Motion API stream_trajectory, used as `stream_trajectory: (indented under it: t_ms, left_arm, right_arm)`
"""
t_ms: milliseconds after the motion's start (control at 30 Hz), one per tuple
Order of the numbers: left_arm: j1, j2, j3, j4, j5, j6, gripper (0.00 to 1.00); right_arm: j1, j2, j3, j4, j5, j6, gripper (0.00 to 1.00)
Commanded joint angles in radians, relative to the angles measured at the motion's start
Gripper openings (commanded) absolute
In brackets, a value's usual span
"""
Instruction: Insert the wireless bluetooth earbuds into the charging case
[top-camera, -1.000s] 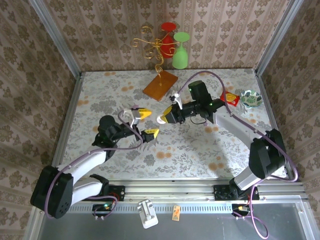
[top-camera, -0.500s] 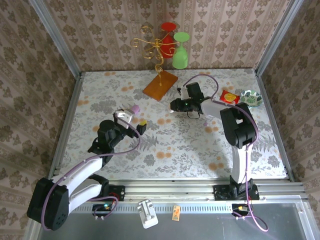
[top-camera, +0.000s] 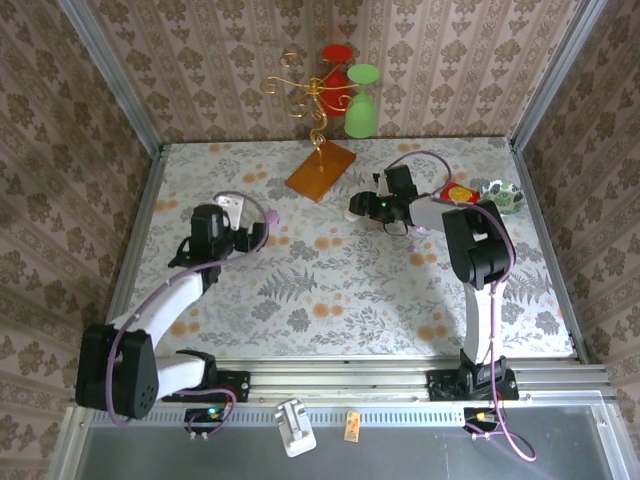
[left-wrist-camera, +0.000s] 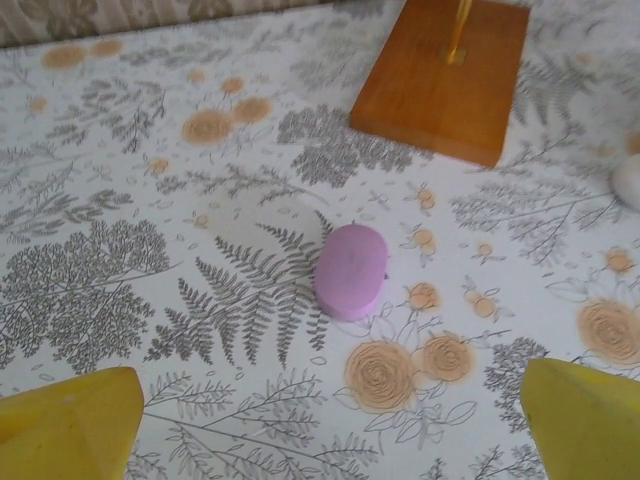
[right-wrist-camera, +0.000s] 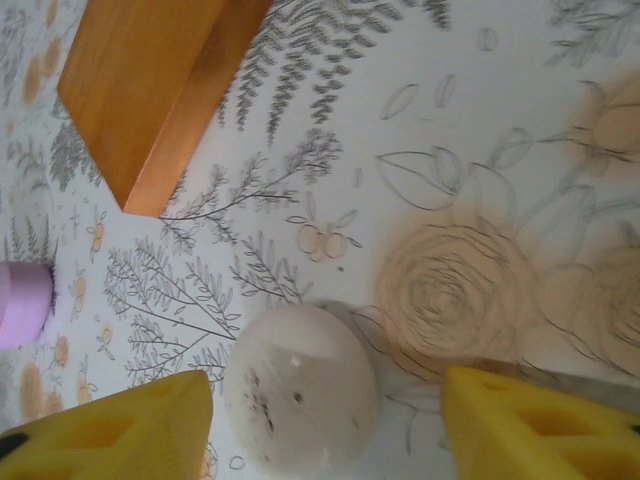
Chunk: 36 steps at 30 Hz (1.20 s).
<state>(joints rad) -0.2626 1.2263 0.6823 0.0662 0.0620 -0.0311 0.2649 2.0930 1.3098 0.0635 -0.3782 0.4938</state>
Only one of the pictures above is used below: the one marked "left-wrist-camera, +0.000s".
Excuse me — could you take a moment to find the gold wire rack wooden base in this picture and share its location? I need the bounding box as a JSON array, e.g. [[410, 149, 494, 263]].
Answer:
[[348, 0, 531, 169]]

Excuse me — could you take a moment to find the purple earbud case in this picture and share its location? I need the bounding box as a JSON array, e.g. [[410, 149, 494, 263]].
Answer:
[[313, 223, 391, 321]]

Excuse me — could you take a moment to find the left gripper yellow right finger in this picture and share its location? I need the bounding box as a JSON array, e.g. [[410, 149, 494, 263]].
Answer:
[[519, 357, 640, 480]]

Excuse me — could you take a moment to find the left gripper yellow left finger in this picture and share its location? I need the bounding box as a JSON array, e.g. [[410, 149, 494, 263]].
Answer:
[[0, 367, 146, 480]]

